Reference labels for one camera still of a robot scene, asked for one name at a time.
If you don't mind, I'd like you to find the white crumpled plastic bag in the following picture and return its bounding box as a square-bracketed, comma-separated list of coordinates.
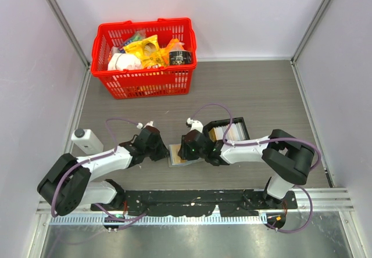
[108, 53, 142, 71]

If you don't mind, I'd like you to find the orange snack packet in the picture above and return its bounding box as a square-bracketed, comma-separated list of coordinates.
[160, 38, 184, 66]

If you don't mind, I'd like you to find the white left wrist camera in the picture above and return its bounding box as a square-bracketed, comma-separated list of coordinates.
[136, 121, 154, 129]

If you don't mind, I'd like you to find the black labelled bottle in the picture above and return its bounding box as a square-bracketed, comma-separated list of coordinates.
[169, 50, 193, 66]

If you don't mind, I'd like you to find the stack of white cards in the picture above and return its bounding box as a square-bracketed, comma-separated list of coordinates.
[209, 122, 249, 141]

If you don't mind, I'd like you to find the white slotted cable duct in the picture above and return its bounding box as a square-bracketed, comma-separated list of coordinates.
[49, 213, 267, 226]

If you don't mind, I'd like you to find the black card box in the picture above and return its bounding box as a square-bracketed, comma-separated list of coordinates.
[203, 117, 250, 140]

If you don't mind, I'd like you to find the white device with grey button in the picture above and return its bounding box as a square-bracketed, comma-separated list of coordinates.
[71, 128, 103, 155]

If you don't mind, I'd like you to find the red plastic shopping basket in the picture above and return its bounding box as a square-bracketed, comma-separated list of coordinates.
[91, 17, 197, 99]

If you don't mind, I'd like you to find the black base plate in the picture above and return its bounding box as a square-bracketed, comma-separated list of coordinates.
[104, 189, 298, 217]

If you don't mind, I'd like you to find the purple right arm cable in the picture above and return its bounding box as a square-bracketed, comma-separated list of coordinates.
[191, 103, 322, 180]

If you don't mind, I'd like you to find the yellow snack bag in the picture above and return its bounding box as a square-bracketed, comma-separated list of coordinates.
[124, 34, 166, 69]

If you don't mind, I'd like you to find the green blue snack packet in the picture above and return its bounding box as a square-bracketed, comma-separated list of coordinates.
[118, 30, 146, 53]

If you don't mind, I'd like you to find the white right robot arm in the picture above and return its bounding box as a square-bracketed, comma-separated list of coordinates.
[178, 129, 320, 209]

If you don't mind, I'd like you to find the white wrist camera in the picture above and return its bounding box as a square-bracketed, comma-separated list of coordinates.
[186, 118, 203, 133]
[136, 121, 154, 129]

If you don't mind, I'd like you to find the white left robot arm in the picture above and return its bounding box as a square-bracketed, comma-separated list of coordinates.
[37, 125, 170, 217]

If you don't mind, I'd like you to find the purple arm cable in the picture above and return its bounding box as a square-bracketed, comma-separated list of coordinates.
[191, 103, 322, 180]
[51, 118, 143, 218]

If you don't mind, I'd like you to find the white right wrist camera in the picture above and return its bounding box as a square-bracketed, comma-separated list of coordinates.
[186, 118, 203, 133]

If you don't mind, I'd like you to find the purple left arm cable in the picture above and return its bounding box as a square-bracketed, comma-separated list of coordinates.
[51, 118, 143, 218]

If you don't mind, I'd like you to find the grey leather card holder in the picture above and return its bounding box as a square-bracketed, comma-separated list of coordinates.
[168, 144, 203, 168]

